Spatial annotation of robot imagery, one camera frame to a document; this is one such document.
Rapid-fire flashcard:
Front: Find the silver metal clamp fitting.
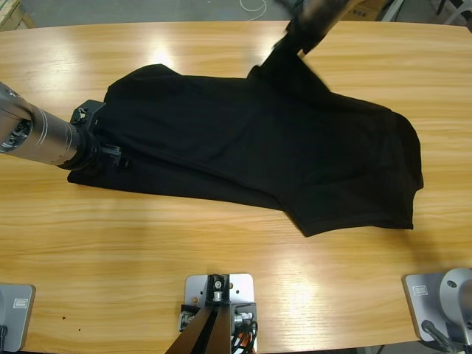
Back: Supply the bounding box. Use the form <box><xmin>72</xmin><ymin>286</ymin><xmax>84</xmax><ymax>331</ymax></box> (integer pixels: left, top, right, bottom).
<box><xmin>233</xmin><ymin>310</ymin><xmax>257</xmax><ymax>330</ymax></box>
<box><xmin>178</xmin><ymin>303</ymin><xmax>198</xmax><ymax>331</ymax></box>

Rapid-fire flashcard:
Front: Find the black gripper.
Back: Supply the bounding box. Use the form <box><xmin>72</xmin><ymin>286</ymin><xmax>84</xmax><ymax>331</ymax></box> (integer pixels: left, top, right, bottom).
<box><xmin>58</xmin><ymin>131</ymin><xmax>133</xmax><ymax>173</ymax></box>
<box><xmin>287</xmin><ymin>10</ymin><xmax>333</xmax><ymax>53</ymax></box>

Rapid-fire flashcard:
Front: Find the orange and black cable bundle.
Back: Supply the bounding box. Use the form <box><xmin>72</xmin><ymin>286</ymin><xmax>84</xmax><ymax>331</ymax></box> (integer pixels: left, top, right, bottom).
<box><xmin>229</xmin><ymin>319</ymin><xmax>260</xmax><ymax>354</ymax></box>

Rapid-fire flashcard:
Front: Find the white mount block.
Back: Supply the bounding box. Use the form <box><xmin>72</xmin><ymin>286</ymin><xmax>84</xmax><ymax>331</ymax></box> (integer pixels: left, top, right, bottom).
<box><xmin>184</xmin><ymin>273</ymin><xmax>257</xmax><ymax>333</ymax></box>

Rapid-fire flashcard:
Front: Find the cardboard box with AUX print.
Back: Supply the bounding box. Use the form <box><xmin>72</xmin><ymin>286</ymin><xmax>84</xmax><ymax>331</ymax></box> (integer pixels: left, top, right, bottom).
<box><xmin>341</xmin><ymin>0</ymin><xmax>381</xmax><ymax>21</ymax></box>

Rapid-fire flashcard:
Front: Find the dark camera post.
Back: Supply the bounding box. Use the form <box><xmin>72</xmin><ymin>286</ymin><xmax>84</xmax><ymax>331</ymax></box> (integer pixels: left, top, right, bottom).
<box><xmin>164</xmin><ymin>273</ymin><xmax>237</xmax><ymax>354</ymax></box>

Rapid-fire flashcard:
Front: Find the black T-shirt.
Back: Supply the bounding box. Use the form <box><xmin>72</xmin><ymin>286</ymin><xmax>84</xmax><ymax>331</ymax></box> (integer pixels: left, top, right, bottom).
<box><xmin>66</xmin><ymin>21</ymin><xmax>425</xmax><ymax>238</ymax></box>

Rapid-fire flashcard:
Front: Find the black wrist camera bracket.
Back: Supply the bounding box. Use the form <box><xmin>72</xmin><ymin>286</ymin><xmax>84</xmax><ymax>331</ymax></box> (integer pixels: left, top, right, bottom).
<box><xmin>69</xmin><ymin>99</ymin><xmax>108</xmax><ymax>132</ymax></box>

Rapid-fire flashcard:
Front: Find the white cable loop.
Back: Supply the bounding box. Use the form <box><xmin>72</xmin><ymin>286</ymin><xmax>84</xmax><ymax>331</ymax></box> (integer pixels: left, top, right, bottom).
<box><xmin>239</xmin><ymin>0</ymin><xmax>268</xmax><ymax>16</ymax></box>

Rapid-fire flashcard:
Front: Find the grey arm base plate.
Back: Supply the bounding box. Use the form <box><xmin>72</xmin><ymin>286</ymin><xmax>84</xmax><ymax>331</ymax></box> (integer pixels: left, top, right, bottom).
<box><xmin>402</xmin><ymin>268</ymin><xmax>472</xmax><ymax>344</ymax></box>
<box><xmin>0</xmin><ymin>283</ymin><xmax>37</xmax><ymax>353</ymax></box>

